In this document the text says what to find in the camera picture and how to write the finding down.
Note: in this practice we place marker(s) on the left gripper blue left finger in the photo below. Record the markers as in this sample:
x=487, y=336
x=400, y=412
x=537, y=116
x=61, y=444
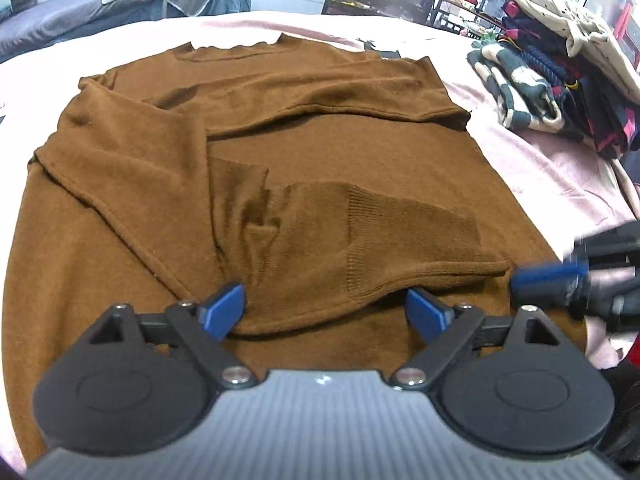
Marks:
x=194, y=332

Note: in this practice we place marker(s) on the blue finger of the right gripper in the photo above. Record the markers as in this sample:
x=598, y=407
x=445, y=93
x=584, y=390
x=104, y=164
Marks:
x=551, y=283

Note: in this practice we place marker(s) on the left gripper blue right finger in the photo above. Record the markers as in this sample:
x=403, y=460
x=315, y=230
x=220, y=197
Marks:
x=452, y=336

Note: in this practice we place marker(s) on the brown knit sweater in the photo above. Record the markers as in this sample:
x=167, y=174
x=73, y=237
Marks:
x=325, y=181

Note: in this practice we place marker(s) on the navy red folded clothes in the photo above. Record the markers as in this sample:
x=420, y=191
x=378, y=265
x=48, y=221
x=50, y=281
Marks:
x=592, y=107

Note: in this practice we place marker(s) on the pink polka dot bedsheet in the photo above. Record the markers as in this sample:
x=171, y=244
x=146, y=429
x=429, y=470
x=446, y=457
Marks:
x=566, y=189

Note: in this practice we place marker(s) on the cream patterned folded garment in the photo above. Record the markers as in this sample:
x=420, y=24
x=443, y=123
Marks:
x=587, y=34

